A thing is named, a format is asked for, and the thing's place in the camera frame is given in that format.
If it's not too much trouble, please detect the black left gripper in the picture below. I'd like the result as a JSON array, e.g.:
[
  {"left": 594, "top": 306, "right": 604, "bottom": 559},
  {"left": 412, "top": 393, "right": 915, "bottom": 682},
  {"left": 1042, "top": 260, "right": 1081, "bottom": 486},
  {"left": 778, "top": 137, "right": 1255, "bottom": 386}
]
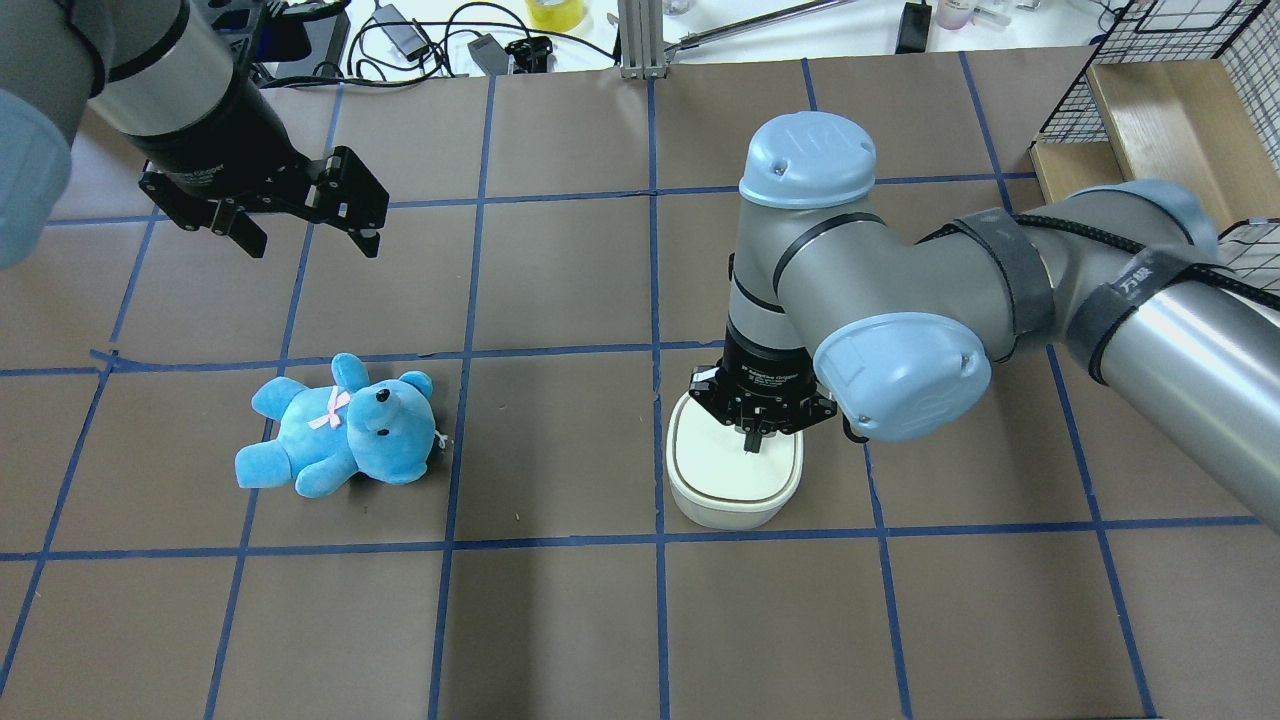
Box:
[{"left": 140, "top": 68, "right": 390, "bottom": 259}]

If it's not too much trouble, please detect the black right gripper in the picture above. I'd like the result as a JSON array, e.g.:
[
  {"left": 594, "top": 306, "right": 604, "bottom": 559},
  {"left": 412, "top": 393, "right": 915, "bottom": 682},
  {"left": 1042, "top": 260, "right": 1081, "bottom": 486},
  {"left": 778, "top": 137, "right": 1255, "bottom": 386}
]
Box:
[{"left": 687, "top": 331, "right": 837, "bottom": 454}]

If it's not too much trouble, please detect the white trash can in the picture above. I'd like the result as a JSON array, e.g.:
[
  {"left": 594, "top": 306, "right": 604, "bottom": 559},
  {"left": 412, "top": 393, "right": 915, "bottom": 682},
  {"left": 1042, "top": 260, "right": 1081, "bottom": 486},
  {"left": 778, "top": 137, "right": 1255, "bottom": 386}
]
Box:
[{"left": 664, "top": 395, "right": 805, "bottom": 530}]

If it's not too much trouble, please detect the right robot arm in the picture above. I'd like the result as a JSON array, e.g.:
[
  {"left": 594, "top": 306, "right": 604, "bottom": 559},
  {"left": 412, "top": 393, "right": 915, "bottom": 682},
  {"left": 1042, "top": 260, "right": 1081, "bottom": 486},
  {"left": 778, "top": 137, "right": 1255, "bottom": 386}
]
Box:
[{"left": 666, "top": 111, "right": 1279, "bottom": 530}]

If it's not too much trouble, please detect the black power adapter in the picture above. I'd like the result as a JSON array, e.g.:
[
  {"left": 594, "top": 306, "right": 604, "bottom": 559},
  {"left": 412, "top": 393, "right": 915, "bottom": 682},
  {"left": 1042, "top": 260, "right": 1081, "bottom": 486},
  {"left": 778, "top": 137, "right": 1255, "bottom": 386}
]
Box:
[{"left": 371, "top": 4, "right": 430, "bottom": 61}]

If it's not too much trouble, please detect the blue teddy bear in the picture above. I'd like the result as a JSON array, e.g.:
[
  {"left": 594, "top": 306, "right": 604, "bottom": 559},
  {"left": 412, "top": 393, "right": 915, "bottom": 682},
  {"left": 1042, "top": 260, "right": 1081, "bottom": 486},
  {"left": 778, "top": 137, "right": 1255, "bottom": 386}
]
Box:
[{"left": 234, "top": 354, "right": 448, "bottom": 498}]

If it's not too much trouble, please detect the yellow tape roll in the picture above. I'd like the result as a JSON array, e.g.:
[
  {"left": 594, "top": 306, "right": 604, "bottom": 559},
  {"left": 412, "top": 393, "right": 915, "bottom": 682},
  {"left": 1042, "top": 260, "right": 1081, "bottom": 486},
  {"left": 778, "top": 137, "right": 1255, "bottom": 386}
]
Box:
[{"left": 525, "top": 0, "right": 588, "bottom": 33}]

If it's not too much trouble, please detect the metal rod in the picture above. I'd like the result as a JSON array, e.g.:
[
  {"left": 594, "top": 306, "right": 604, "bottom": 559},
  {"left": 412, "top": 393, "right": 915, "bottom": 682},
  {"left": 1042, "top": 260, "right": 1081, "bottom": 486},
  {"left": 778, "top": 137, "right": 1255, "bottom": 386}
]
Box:
[{"left": 664, "top": 1, "right": 854, "bottom": 61}]

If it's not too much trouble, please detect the aluminium frame post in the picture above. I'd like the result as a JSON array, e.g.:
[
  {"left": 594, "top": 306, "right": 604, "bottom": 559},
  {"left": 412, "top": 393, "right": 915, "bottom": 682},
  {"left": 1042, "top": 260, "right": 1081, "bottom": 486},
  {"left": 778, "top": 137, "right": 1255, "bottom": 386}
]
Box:
[{"left": 617, "top": 0, "right": 669, "bottom": 79}]

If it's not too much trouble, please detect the wire basket with wood box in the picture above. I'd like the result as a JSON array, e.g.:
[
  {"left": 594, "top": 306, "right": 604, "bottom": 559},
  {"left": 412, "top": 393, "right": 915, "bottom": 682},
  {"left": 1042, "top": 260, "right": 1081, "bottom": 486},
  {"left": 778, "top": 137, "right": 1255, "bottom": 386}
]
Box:
[{"left": 1030, "top": 1, "right": 1279, "bottom": 292}]

